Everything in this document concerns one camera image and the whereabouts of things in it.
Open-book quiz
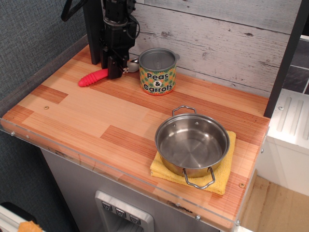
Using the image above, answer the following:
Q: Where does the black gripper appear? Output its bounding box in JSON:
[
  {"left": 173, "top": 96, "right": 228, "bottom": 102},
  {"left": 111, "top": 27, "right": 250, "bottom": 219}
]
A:
[{"left": 99, "top": 20, "right": 137, "bottom": 79}]

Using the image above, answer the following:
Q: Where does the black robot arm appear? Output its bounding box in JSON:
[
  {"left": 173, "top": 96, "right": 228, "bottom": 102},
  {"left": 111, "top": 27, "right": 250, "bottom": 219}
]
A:
[{"left": 99, "top": 0, "right": 140, "bottom": 79}]

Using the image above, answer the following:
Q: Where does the silver pot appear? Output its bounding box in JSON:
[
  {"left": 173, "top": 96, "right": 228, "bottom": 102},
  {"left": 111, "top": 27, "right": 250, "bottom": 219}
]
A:
[{"left": 154, "top": 105, "right": 230, "bottom": 189}]

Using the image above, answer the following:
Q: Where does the peas and carrots can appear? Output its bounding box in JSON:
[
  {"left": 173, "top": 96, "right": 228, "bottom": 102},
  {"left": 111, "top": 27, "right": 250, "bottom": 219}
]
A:
[{"left": 139, "top": 48, "right": 180, "bottom": 96}]

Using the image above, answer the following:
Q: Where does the clear acrylic edge guard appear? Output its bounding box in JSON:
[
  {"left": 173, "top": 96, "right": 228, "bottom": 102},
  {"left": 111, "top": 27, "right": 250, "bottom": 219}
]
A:
[{"left": 0, "top": 119, "right": 239, "bottom": 232}]

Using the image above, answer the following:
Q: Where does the grey metal cabinet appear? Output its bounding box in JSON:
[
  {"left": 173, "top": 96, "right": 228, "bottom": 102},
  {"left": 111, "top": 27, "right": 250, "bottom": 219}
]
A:
[{"left": 42, "top": 150, "right": 217, "bottom": 232}]

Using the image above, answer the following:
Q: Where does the grey dispenser panel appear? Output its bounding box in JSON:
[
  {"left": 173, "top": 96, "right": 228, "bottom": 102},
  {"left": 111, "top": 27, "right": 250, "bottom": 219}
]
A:
[{"left": 95, "top": 190, "right": 155, "bottom": 232}]

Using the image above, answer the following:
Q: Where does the yellow cloth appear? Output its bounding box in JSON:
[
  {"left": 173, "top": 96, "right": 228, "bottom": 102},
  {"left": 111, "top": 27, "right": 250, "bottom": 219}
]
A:
[{"left": 150, "top": 131, "right": 236, "bottom": 195}]

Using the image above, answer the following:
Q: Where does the yellow object bottom left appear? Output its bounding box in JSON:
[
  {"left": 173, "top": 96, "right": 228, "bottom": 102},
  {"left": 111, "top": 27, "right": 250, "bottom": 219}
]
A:
[{"left": 17, "top": 221, "right": 42, "bottom": 232}]

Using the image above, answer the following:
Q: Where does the white toy sink unit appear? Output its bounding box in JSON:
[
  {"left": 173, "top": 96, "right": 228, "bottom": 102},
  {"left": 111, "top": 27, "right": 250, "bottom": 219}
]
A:
[{"left": 255, "top": 35, "right": 309, "bottom": 196}]

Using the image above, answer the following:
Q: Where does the dark left post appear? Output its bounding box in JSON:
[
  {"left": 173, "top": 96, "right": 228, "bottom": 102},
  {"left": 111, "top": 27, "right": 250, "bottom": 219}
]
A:
[{"left": 83, "top": 0, "right": 104, "bottom": 64}]

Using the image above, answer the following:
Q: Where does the dark post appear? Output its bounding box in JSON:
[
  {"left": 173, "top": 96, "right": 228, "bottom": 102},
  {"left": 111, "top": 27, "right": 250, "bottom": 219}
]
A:
[
  {"left": 264, "top": 0, "right": 309, "bottom": 118},
  {"left": 83, "top": 0, "right": 104, "bottom": 64}
]

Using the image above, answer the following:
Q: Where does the black braided cable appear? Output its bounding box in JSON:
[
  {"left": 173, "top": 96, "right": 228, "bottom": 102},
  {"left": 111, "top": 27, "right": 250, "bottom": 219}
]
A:
[{"left": 60, "top": 0, "right": 89, "bottom": 22}]

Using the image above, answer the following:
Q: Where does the dark right post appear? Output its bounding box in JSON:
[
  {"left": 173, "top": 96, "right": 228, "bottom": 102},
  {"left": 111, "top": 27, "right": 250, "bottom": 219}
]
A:
[{"left": 264, "top": 0, "right": 309, "bottom": 118}]

